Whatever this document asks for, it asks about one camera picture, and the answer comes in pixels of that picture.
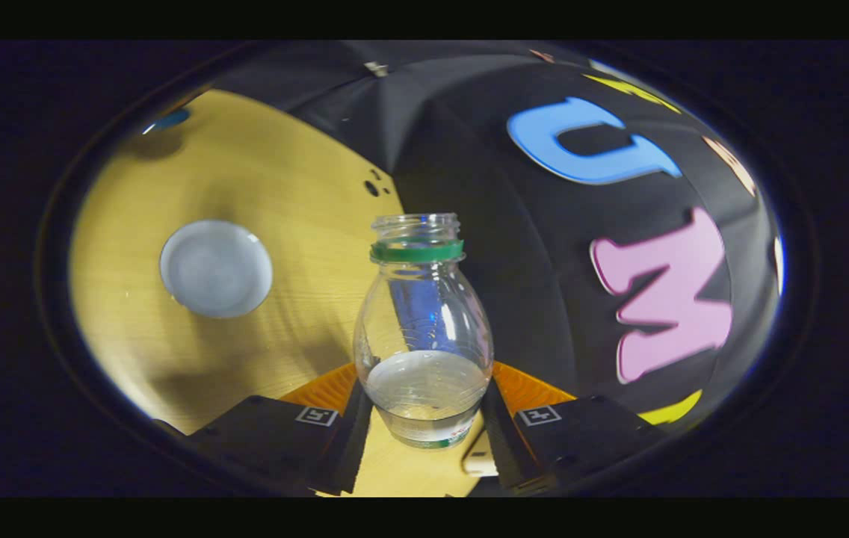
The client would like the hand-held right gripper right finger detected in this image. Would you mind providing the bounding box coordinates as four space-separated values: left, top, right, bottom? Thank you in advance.
478 362 667 494

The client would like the clear plastic water bottle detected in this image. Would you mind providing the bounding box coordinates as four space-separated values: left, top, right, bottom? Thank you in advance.
353 213 495 450

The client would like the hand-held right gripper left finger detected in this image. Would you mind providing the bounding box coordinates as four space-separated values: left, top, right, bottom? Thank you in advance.
152 363 374 496

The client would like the black backdrop cloth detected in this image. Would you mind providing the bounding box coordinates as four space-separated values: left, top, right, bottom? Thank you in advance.
204 41 784 438

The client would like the dark teal teacup lid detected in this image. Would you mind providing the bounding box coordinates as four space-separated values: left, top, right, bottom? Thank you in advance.
142 107 192 135

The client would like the white toaster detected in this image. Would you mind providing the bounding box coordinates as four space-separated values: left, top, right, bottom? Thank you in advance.
462 430 501 479

